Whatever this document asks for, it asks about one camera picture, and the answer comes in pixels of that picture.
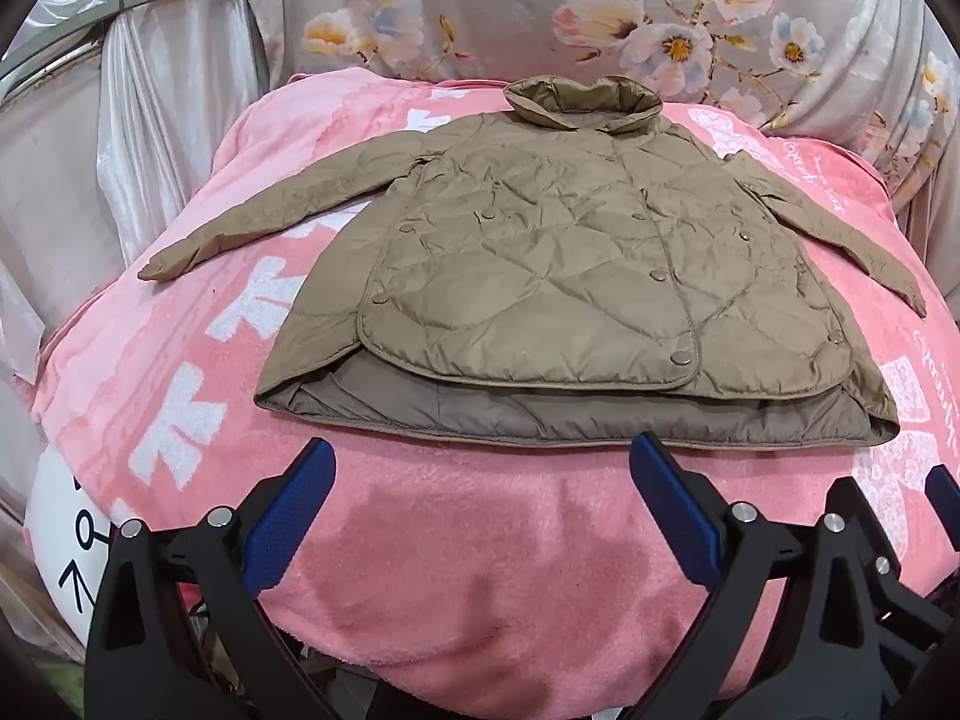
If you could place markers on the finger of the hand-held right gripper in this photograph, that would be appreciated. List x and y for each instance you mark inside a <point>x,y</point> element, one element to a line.
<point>911,600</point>
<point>943,491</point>

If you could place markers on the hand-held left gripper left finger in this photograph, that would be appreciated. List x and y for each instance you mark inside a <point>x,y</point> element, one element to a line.
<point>289,514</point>

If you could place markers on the silver satin curtain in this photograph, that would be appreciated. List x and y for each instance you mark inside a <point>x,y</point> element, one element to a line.
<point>172,127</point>

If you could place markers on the pink printed blanket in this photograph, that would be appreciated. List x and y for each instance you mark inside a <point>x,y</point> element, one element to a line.
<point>487,577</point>

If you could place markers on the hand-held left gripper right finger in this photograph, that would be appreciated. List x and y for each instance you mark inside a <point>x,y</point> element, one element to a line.
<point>675,514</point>

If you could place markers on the grey floral cloth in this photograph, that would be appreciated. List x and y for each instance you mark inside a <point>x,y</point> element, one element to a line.
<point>525,7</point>

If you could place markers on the khaki quilted jacket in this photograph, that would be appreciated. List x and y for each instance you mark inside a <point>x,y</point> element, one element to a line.
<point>562,277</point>

